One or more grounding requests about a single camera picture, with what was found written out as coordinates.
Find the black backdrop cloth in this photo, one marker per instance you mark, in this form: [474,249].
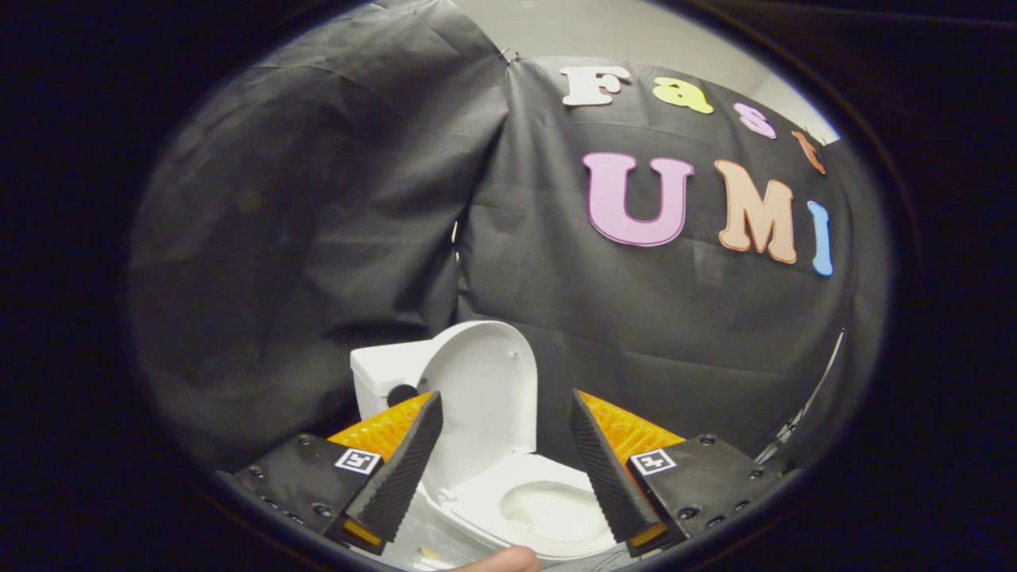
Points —
[636,318]

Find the metal backdrop stand pole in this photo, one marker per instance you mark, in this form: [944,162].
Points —
[810,397]

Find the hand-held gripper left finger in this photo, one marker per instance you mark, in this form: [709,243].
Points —
[397,469]

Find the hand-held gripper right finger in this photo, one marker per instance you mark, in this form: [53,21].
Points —
[604,469]

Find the white toilet seat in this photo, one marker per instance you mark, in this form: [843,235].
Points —
[485,496]

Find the white toilet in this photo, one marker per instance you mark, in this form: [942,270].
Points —
[381,369]

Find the white toilet lid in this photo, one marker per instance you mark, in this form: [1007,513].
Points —
[493,397]

